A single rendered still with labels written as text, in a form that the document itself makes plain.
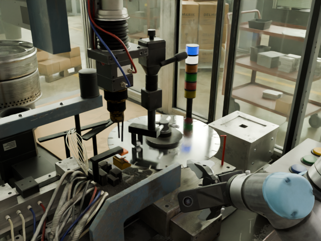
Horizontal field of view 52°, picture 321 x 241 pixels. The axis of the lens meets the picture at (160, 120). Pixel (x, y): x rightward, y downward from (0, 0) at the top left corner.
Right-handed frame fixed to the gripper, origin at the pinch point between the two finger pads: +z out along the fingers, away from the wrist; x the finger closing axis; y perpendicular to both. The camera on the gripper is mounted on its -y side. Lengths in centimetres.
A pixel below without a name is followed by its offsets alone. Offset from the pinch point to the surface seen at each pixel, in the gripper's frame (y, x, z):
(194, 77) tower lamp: 21.6, 34.4, 23.1
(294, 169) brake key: 29.5, -0.8, -6.2
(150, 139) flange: -4.4, 15.0, 10.4
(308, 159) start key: 36.8, 0.5, -4.5
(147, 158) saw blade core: -8.1, 10.2, 4.8
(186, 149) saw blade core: 3.2, 10.3, 4.3
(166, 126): 0.7, 17.9, 8.3
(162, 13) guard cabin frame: 26, 69, 47
